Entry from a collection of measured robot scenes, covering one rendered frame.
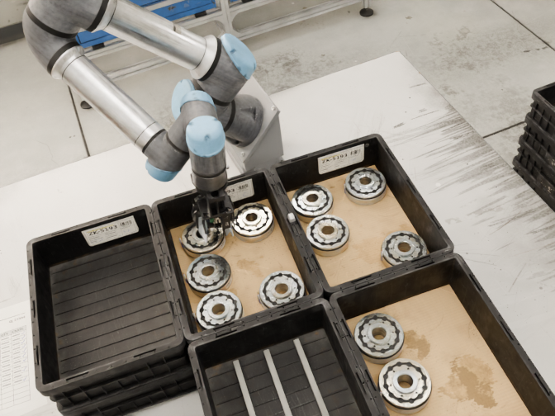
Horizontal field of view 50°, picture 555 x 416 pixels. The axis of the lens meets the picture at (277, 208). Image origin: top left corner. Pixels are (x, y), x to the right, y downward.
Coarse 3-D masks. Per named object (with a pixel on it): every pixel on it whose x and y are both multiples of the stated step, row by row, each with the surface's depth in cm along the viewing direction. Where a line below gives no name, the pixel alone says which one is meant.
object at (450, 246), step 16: (336, 144) 151; (352, 144) 151; (384, 144) 149; (288, 160) 149; (304, 160) 149; (272, 176) 146; (416, 192) 138; (288, 208) 139; (432, 224) 133; (304, 240) 133; (448, 240) 129; (432, 256) 127; (320, 272) 127; (384, 272) 125; (336, 288) 124
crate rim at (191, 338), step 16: (240, 176) 147; (192, 192) 145; (160, 224) 140; (288, 224) 138; (160, 240) 137; (304, 256) 130; (176, 288) 128; (320, 288) 125; (176, 304) 126; (288, 304) 123; (240, 320) 122; (192, 336) 120
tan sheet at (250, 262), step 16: (176, 240) 149; (240, 240) 147; (272, 240) 146; (224, 256) 145; (240, 256) 144; (256, 256) 144; (272, 256) 143; (288, 256) 143; (240, 272) 141; (256, 272) 141; (272, 272) 140; (240, 288) 138; (256, 288) 138; (192, 304) 137; (256, 304) 135
